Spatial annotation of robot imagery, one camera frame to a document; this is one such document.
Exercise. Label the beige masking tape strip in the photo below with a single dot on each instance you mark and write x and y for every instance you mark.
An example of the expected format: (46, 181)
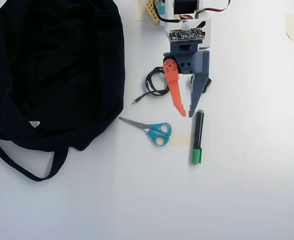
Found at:
(183, 140)
(292, 27)
(139, 11)

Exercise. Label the black fabric tote bag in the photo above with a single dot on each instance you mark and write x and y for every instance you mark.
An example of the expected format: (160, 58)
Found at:
(57, 75)

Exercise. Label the green and black marker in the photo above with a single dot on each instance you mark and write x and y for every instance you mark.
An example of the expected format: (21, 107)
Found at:
(198, 135)

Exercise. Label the yellow perforated robot base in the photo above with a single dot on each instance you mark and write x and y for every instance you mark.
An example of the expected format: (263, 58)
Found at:
(153, 15)

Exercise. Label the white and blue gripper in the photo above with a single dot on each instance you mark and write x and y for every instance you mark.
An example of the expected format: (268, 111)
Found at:
(186, 63)

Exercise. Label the bare camera circuit board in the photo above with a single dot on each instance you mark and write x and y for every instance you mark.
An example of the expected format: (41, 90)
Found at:
(186, 35)

